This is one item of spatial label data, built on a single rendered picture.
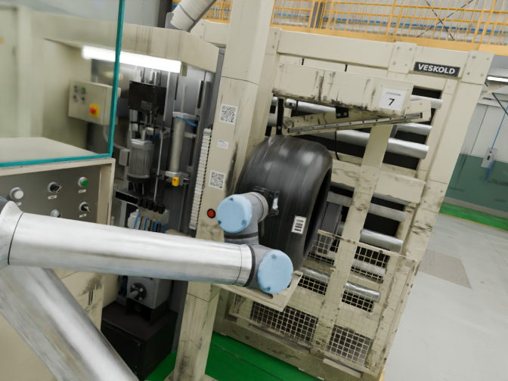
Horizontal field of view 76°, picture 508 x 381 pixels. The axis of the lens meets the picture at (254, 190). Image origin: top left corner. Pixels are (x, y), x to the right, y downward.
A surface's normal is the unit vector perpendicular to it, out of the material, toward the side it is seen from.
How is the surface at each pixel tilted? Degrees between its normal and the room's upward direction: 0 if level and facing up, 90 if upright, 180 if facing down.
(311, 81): 90
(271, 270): 73
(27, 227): 38
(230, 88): 90
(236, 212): 78
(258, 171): 57
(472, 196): 90
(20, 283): 64
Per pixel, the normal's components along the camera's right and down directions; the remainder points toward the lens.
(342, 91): -0.37, 0.17
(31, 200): 0.91, 0.26
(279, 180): -0.22, -0.34
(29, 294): 0.61, -0.13
